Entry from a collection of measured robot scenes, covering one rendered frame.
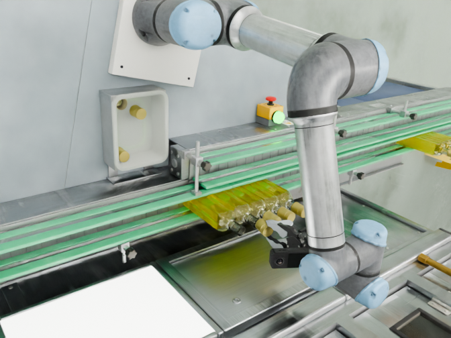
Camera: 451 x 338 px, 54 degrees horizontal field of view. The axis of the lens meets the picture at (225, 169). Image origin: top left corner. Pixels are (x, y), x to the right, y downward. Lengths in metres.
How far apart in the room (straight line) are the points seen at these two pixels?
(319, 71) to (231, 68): 0.73
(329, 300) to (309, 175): 0.47
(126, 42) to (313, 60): 0.61
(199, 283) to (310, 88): 0.64
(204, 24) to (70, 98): 0.42
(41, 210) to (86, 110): 0.30
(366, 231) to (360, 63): 0.35
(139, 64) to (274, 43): 0.43
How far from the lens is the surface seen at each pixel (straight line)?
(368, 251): 1.00
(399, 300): 1.39
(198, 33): 1.14
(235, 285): 1.25
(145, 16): 1.26
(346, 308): 1.27
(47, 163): 1.33
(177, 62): 1.39
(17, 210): 1.28
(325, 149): 0.86
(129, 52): 1.31
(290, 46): 1.04
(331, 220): 0.89
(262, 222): 1.25
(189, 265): 1.31
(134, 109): 1.33
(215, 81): 1.51
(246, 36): 1.16
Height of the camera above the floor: 1.94
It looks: 46 degrees down
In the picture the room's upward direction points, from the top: 119 degrees clockwise
